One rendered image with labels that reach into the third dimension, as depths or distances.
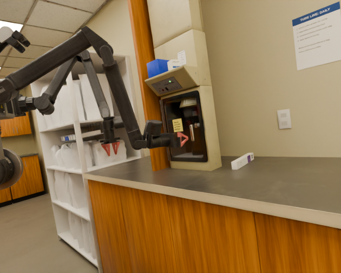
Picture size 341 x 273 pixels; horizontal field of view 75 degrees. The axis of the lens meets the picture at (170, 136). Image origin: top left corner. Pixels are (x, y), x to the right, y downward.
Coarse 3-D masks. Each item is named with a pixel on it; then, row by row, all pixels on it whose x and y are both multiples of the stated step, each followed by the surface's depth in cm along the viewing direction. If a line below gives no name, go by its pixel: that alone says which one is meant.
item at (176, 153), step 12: (180, 96) 128; (192, 96) 122; (168, 108) 136; (180, 108) 129; (192, 108) 123; (168, 120) 138; (192, 120) 124; (168, 132) 140; (204, 132) 120; (192, 144) 127; (204, 144) 121; (180, 156) 135; (192, 156) 128; (204, 156) 122
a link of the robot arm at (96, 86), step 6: (84, 54) 131; (84, 60) 131; (90, 60) 133; (84, 66) 132; (90, 66) 133; (90, 72) 132; (90, 78) 131; (96, 78) 132; (90, 84) 131; (96, 84) 131; (96, 90) 130; (96, 96) 130; (102, 96) 130; (96, 102) 129; (102, 102) 129; (102, 108) 128; (108, 108) 129
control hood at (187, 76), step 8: (168, 72) 118; (176, 72) 115; (184, 72) 113; (192, 72) 115; (152, 80) 129; (160, 80) 126; (176, 80) 120; (184, 80) 118; (192, 80) 115; (152, 88) 135; (184, 88) 123
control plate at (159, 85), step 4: (164, 80) 124; (168, 80) 123; (172, 80) 122; (152, 84) 132; (156, 84) 130; (160, 84) 129; (164, 84) 128; (168, 84) 126; (172, 84) 125; (176, 84) 123; (156, 88) 133; (160, 88) 132; (164, 88) 130; (168, 88) 129; (172, 88) 127; (176, 88) 126; (180, 88) 125; (160, 92) 135; (164, 92) 133
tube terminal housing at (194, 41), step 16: (192, 32) 117; (160, 48) 136; (176, 48) 126; (192, 48) 119; (192, 64) 120; (208, 64) 125; (208, 80) 125; (208, 96) 124; (208, 112) 123; (208, 128) 122; (208, 144) 121; (208, 160) 122
